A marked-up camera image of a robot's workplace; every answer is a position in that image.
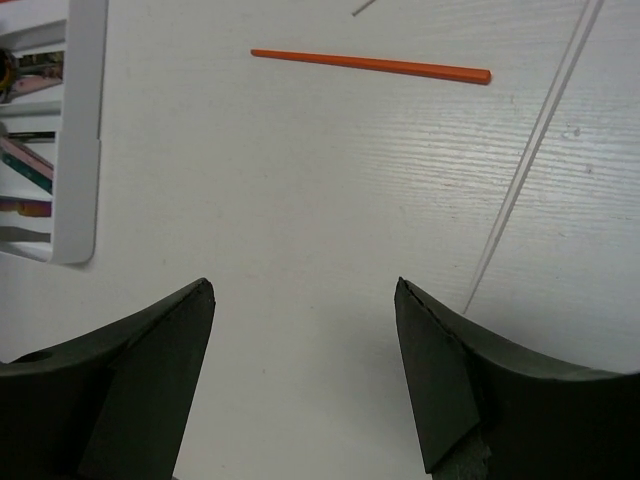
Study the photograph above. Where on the plain silver butter knife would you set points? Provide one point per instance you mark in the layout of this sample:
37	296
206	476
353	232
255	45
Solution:
16	234

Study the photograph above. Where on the fork with pink handle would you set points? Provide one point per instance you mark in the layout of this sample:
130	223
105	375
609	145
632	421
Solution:
28	157

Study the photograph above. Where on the orange chopstick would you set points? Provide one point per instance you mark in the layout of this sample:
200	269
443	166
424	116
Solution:
428	70

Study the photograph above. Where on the white divided cutlery tray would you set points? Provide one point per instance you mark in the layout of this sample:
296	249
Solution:
72	110

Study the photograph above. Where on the gold spoon pink handle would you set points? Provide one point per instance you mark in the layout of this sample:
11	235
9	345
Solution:
30	73

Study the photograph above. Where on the white chopstick long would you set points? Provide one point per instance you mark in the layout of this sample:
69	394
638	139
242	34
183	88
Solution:
362	7

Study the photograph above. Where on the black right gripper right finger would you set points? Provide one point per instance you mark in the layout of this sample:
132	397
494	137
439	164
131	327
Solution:
488	408

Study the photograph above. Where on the iridescent rainbow knife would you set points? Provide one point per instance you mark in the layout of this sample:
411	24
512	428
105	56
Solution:
26	207

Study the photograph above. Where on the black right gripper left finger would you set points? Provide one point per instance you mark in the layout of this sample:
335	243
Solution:
113	403

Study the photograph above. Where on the white chopstick short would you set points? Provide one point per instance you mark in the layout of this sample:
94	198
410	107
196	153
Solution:
584	25

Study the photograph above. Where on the knife with teal handle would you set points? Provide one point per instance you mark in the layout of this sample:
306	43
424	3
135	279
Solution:
21	180

